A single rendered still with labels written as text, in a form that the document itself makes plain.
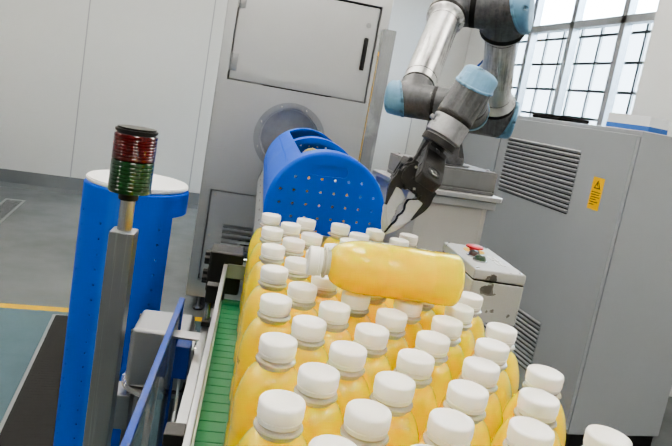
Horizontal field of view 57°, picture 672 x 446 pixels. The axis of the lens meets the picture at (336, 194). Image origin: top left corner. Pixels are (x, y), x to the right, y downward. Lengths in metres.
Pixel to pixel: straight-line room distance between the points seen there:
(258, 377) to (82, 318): 1.24
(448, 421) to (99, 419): 0.68
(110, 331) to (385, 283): 0.46
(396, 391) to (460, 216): 1.33
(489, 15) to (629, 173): 1.43
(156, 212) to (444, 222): 0.82
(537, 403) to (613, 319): 2.38
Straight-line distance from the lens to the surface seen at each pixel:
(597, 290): 2.93
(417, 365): 0.66
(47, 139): 6.68
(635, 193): 2.90
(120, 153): 0.97
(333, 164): 1.43
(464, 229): 1.91
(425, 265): 0.82
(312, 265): 0.80
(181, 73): 6.54
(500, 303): 1.19
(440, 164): 1.18
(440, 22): 1.53
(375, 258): 0.80
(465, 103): 1.21
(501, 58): 1.72
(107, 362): 1.07
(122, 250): 1.01
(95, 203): 1.76
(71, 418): 1.98
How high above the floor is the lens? 1.35
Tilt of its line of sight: 8 degrees down
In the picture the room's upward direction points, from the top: 10 degrees clockwise
